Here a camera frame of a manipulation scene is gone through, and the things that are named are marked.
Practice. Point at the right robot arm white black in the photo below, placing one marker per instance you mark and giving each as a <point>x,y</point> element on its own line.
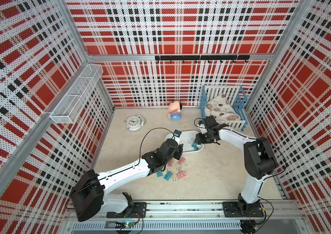
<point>259,159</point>

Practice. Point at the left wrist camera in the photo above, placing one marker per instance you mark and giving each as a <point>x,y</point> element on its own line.
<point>177,136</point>

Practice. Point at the blue white toy crib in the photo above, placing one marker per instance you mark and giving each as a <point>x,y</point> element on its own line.
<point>236,97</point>

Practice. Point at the pink baby doll toy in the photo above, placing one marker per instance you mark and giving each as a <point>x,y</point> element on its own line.
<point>174,111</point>

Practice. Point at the aluminium front rail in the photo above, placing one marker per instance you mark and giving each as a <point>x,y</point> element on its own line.
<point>212,209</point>

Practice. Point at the printed crib blanket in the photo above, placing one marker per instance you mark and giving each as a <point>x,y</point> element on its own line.
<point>220,108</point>

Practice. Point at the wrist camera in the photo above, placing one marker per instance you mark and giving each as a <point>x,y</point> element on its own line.
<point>177,136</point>
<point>210,123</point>

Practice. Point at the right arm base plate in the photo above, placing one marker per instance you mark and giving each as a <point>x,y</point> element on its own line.
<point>241,209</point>

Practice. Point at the black hook rail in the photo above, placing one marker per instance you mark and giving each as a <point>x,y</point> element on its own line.
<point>203,57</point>

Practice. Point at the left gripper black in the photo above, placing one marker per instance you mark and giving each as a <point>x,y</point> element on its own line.
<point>179,151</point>

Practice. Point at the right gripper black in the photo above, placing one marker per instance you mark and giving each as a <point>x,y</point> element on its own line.
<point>200,139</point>

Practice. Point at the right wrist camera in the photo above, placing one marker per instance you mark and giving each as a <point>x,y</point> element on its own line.
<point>210,123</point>

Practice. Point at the white plastic storage box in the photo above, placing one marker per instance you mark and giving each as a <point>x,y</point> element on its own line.
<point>185,137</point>

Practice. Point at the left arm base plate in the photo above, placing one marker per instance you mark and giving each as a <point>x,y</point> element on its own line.
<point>138,209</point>

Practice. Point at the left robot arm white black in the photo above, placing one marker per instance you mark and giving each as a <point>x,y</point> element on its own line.
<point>92,193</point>

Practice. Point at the white alarm clock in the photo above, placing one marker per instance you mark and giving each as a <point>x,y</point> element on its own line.
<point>135,123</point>

